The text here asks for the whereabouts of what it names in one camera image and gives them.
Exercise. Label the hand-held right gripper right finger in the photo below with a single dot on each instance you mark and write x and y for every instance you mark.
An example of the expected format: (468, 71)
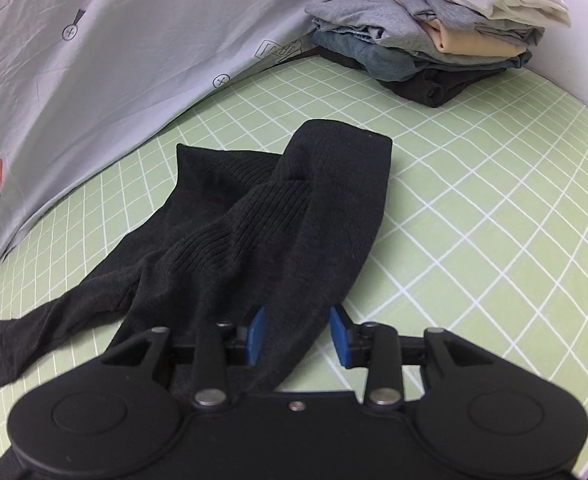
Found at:
(341, 340)

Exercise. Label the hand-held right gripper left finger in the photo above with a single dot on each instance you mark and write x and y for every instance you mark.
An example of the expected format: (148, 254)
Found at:
(255, 337)

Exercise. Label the pair of black socks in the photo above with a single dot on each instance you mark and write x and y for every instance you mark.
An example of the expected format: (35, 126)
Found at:
(274, 220)

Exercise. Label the stack of folded clothes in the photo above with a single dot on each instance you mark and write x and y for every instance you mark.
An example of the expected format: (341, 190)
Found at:
(373, 25)

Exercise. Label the grey printed quilt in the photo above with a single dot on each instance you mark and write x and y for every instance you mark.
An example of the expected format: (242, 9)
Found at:
(124, 60)

